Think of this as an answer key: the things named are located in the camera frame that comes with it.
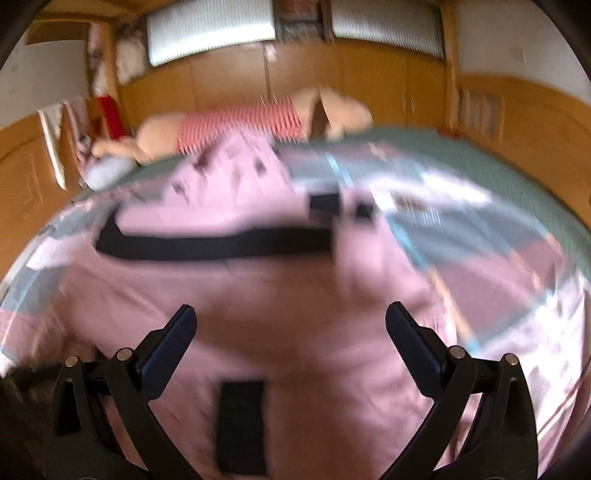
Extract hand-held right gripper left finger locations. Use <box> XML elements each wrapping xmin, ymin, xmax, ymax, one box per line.
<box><xmin>48</xmin><ymin>305</ymin><xmax>198</xmax><ymax>480</ymax></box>

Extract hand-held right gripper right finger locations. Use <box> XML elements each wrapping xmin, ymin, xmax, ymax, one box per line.
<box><xmin>385</xmin><ymin>302</ymin><xmax>539</xmax><ymax>480</ymax></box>

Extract pink jacket with black stripes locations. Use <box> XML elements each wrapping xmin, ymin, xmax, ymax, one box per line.
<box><xmin>58</xmin><ymin>127</ymin><xmax>462</xmax><ymax>480</ymax></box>

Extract plaid bed sheet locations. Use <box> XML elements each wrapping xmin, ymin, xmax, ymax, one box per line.
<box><xmin>0</xmin><ymin>138</ymin><xmax>591</xmax><ymax>472</ymax></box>

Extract lavender neck pillow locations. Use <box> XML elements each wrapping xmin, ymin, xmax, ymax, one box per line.
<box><xmin>87</xmin><ymin>154</ymin><xmax>134</xmax><ymax>191</ymax></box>

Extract green quilted mattress cover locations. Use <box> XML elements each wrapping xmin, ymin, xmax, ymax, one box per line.
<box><xmin>69</xmin><ymin>124</ymin><xmax>591</xmax><ymax>217</ymax></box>

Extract striped plush dog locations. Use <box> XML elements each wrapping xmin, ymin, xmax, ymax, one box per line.
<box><xmin>92</xmin><ymin>87</ymin><xmax>374</xmax><ymax>163</ymax></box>

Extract white hanging cloth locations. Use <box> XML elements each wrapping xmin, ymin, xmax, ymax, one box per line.
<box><xmin>39</xmin><ymin>104</ymin><xmax>68</xmax><ymax>189</ymax></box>

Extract red cloth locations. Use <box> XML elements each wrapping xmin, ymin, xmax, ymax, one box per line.
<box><xmin>95</xmin><ymin>95</ymin><xmax>125</xmax><ymax>139</ymax></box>

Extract pink hanging towel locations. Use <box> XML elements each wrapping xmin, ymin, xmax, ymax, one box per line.
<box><xmin>65</xmin><ymin>98</ymin><xmax>93</xmax><ymax>162</ymax></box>

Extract white plush bundle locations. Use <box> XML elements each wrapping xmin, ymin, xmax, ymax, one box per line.
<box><xmin>113</xmin><ymin>28</ymin><xmax>148</xmax><ymax>86</ymax></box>

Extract ribbed glass window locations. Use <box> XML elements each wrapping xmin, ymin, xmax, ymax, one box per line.
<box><xmin>330</xmin><ymin>0</ymin><xmax>445</xmax><ymax>58</ymax></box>
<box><xmin>147</xmin><ymin>0</ymin><xmax>278</xmax><ymax>68</ymax></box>

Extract shelf of books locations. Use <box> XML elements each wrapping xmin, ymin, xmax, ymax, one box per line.
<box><xmin>277</xmin><ymin>0</ymin><xmax>331</xmax><ymax>42</ymax></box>

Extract wooden bunk bed frame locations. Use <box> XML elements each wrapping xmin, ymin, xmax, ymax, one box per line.
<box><xmin>0</xmin><ymin>0</ymin><xmax>591</xmax><ymax>241</ymax></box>

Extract wooden wall cabinets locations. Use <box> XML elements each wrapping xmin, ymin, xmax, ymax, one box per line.
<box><xmin>120</xmin><ymin>39</ymin><xmax>455</xmax><ymax>139</ymax></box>

